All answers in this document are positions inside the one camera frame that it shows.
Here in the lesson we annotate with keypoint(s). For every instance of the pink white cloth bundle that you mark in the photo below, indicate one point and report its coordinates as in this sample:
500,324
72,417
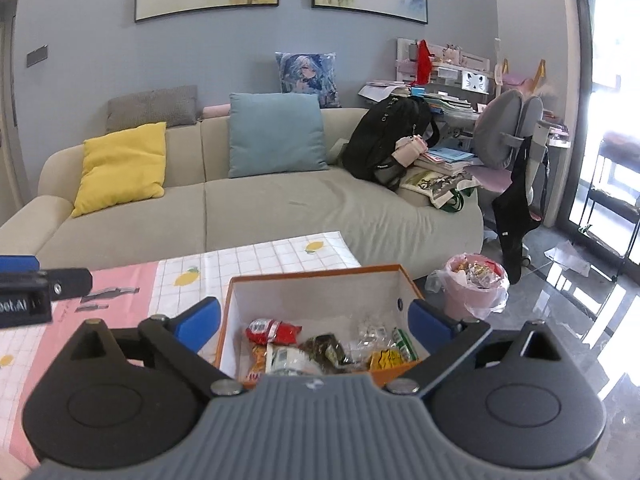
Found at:
410,150

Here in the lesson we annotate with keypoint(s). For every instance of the grey desk chair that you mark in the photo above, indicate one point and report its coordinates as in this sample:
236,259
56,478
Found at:
500,125

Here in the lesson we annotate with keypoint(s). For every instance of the yellow noodle snack packet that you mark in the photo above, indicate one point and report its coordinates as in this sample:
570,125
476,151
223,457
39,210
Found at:
385,360

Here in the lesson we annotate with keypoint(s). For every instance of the black garment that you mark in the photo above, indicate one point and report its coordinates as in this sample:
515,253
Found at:
515,210

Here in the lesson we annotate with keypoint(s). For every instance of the white green snack packet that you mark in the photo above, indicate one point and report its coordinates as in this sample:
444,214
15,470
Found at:
290,360

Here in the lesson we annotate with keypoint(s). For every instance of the grey wall switch panel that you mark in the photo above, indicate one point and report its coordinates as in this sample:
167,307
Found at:
37,56

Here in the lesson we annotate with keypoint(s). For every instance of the green brown snack packet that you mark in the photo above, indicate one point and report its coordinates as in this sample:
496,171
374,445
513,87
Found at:
400,342

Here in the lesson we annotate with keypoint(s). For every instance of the red cloth item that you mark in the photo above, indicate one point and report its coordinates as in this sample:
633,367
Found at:
424,62

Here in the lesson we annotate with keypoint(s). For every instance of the figure print pillow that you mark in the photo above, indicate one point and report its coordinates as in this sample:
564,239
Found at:
305,72

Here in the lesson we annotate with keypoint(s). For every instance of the printed tote bag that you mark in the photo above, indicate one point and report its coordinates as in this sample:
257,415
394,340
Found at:
435,187

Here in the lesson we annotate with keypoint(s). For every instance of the black backpack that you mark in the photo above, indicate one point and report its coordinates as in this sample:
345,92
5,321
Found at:
385,135

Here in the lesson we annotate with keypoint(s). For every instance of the pink folded blanket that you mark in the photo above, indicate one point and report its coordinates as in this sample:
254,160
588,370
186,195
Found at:
216,110

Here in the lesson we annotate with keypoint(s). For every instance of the black yellow snack packet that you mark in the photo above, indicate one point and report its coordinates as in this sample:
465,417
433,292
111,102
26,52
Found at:
325,350

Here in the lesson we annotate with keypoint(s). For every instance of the beige sofa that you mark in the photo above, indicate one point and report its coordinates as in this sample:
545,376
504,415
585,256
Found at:
300,210

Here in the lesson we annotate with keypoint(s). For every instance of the orange stick snack packet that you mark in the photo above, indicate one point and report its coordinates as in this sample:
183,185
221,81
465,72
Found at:
257,360

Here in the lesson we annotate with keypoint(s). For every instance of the yellow pillow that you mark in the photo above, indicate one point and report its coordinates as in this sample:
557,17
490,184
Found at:
120,170

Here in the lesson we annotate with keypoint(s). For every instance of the white cat face box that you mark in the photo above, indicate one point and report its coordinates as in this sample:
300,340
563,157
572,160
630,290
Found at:
473,82

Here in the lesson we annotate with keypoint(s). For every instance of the pink white printed tablecloth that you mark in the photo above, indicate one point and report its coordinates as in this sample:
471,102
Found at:
125,285

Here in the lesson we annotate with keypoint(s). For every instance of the red snack packet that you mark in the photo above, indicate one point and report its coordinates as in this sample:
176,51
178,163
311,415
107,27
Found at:
272,332

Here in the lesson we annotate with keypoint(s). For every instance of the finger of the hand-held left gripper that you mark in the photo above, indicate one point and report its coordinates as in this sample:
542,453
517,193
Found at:
70,282
20,263

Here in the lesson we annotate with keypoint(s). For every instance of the blue pillow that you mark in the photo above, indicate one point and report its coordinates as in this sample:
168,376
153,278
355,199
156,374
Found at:
275,135

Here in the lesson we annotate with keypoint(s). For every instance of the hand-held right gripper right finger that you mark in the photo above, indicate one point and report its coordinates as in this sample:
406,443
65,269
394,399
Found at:
430,325

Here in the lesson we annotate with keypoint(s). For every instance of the stack of books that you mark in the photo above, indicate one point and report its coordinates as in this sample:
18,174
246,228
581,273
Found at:
445,160

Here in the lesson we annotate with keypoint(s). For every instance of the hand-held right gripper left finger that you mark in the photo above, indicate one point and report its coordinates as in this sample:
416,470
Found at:
195,322

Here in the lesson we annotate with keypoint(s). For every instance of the cluttered study desk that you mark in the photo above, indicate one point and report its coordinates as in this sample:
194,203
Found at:
450,110

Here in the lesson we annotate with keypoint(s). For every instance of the orange cardboard box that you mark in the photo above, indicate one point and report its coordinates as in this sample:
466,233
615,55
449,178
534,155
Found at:
310,300

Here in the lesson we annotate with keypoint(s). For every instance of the pink trash bin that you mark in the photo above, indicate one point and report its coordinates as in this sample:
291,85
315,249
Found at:
465,300

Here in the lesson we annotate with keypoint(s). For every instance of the grey pillow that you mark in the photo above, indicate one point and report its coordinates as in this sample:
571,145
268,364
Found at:
150,105

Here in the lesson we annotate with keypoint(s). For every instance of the white paper sheet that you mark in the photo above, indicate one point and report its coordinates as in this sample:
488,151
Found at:
567,257

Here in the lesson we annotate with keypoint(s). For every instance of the black metal rack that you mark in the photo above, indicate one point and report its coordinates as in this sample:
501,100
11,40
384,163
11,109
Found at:
607,200

